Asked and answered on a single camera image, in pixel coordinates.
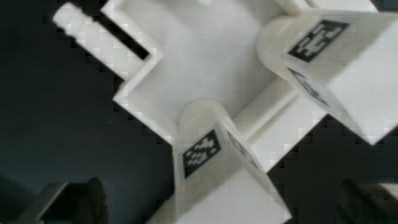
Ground white chair leg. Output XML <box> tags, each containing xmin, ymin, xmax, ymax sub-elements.
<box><xmin>147</xmin><ymin>99</ymin><xmax>293</xmax><ymax>224</ymax></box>
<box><xmin>257</xmin><ymin>9</ymin><xmax>398</xmax><ymax>143</ymax></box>

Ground white chair seat plate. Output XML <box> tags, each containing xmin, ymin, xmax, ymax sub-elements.
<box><xmin>101</xmin><ymin>0</ymin><xmax>325</xmax><ymax>169</ymax></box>

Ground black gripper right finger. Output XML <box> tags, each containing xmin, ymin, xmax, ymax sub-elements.
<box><xmin>333</xmin><ymin>179</ymin><xmax>398</xmax><ymax>224</ymax></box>

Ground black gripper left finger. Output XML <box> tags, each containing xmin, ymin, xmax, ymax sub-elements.
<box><xmin>22</xmin><ymin>178</ymin><xmax>108</xmax><ymax>224</ymax></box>

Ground white peg leg behind seat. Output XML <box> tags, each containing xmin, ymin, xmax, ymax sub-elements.
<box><xmin>53</xmin><ymin>2</ymin><xmax>143</xmax><ymax>79</ymax></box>

